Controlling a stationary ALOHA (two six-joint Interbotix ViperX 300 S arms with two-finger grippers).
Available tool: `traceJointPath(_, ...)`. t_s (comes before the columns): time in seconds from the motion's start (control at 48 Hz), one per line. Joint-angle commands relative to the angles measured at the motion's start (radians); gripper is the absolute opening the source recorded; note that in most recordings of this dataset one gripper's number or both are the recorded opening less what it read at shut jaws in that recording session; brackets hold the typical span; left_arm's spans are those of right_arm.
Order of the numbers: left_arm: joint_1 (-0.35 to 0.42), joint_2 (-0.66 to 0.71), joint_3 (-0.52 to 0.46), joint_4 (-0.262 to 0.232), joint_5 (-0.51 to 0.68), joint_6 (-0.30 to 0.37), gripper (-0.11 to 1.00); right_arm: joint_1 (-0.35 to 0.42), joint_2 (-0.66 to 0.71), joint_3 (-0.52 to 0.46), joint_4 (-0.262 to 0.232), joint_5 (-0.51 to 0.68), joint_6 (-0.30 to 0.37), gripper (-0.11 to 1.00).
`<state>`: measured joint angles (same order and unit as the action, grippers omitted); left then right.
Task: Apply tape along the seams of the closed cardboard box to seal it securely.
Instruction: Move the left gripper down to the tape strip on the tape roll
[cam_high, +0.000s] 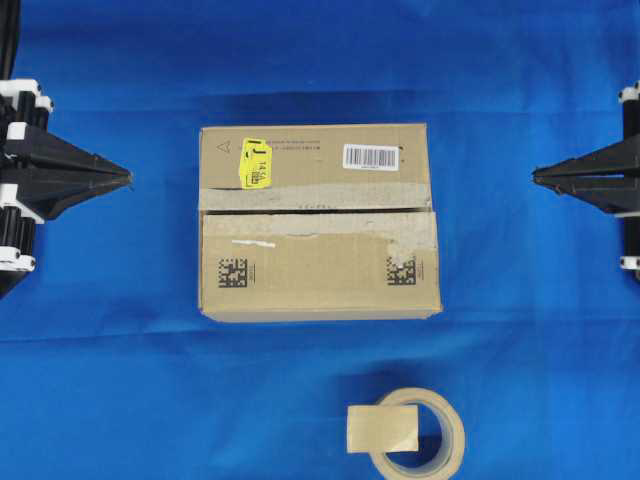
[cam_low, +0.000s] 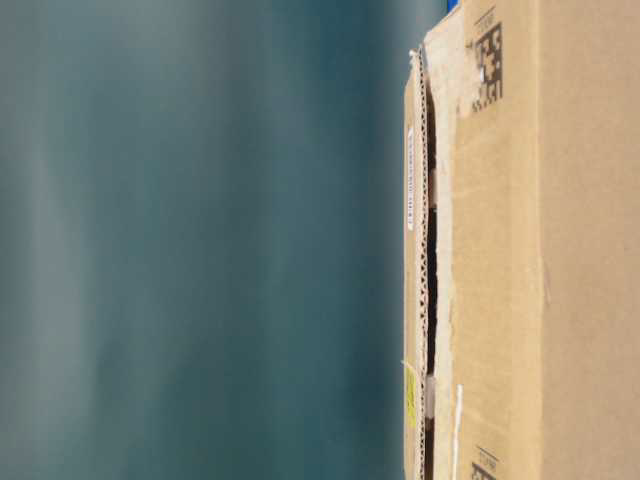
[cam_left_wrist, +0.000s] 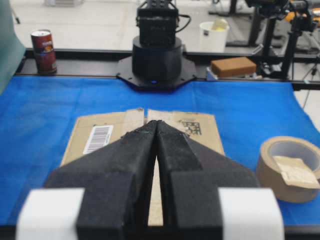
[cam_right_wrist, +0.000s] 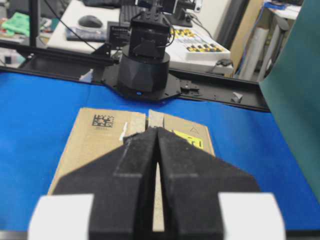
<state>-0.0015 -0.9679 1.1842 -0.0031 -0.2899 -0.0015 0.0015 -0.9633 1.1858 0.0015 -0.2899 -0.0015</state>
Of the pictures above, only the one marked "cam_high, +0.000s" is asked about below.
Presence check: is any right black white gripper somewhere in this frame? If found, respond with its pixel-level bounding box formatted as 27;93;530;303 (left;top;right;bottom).
531;79;640;274

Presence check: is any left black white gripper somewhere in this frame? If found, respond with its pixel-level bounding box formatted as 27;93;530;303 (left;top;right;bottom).
1;78;132;273

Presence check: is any brown cardboard box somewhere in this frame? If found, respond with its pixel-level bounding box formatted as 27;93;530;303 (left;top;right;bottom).
198;123;443;323

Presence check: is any beige tape strip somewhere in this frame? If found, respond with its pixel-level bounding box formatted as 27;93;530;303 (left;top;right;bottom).
346;405;419;454

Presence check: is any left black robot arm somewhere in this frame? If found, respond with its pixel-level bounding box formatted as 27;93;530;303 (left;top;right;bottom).
1;1;133;296

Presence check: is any beige masking tape roll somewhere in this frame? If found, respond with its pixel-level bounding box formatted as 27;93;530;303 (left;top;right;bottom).
369;388;466;480

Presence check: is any yellow sticker label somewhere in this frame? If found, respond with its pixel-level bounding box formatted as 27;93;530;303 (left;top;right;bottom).
238;138;272;190

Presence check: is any blue table cloth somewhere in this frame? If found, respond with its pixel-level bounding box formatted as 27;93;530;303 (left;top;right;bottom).
1;1;639;479

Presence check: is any white barcode label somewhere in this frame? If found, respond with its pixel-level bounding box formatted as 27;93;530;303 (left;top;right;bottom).
342;144;400;172

